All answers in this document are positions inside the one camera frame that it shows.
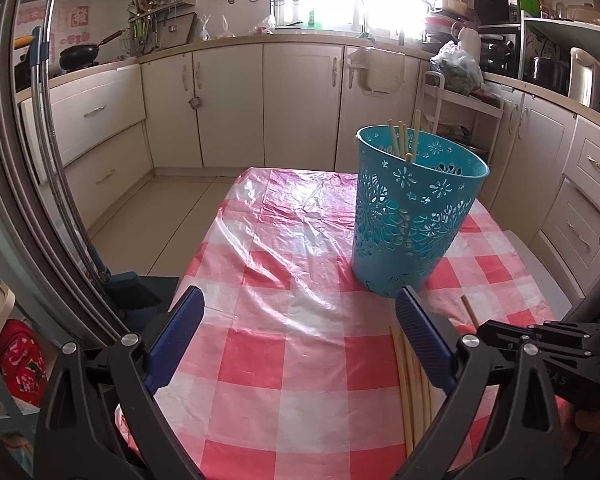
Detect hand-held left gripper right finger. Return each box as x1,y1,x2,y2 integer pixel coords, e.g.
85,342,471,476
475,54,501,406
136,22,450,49
395,285,563,480

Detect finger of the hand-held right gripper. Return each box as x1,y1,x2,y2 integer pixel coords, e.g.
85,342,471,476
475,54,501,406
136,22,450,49
475,319,600,362
530,320,600,345

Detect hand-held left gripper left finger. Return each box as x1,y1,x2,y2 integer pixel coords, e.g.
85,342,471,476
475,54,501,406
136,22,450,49
32,285,206,480

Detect bundle of wooden chopsticks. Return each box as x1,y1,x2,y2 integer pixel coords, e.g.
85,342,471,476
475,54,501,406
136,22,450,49
390,324,438,453

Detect teal perforated plastic basket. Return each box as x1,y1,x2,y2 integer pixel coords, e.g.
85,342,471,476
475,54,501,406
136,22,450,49
351,125,491,298

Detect person's right hand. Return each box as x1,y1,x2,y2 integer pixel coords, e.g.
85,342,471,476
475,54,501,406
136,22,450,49
562,400,600,467

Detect dark blue dustpan brush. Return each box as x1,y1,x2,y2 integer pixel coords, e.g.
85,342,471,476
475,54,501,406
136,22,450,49
100,270,181,331

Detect red white checkered tablecloth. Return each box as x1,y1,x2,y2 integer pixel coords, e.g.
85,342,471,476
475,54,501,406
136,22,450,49
115,166,576,480

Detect white cabinet with panelled drawers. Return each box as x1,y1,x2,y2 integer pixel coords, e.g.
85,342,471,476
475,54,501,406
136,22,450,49
485,75,600,301

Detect red patterned bag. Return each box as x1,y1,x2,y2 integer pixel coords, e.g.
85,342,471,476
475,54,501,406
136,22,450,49
0,319,48,406

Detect white electric water boiler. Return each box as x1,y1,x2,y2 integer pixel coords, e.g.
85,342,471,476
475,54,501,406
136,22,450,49
567,47,600,108

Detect black rice cooker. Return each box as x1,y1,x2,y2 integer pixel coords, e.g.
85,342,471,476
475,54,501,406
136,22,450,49
530,55,571,93

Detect white cabinet with two drawers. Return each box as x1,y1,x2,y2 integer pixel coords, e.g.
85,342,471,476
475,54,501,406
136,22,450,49
20,62,153,231

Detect white rolling cart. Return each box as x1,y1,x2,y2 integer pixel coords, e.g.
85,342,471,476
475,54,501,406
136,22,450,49
422,71,503,161

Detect white shelf rack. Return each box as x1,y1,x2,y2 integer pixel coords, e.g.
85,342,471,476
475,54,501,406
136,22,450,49
520,15,600,96

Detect white door cabinet row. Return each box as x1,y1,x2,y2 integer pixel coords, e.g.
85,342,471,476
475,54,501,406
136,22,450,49
140,42,426,173

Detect bag of green vegetables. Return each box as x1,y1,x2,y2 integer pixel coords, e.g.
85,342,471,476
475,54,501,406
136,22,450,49
430,40,483,96

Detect white door-hung bin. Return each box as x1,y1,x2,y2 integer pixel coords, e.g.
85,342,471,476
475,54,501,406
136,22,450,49
345,46,406,96

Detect white thermos jug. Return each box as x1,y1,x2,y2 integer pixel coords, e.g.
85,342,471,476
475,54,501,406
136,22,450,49
457,26,482,58

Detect black wok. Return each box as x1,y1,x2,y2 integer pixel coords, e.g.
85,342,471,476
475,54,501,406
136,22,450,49
59,30,126,73

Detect black microwave oven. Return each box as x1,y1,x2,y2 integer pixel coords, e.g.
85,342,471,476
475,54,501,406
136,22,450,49
472,0,523,26

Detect white saucepan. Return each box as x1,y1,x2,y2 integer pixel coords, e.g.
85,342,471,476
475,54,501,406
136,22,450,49
422,0,468,13

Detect sliding door frame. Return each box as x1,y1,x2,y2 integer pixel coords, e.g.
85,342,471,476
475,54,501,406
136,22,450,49
0,0,136,346

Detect wall utensil rack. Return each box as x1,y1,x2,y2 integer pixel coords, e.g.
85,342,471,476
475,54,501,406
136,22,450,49
127,0,196,56

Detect red paper wall decorations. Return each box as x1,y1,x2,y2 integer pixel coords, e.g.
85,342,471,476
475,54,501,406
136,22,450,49
17,2,92,53

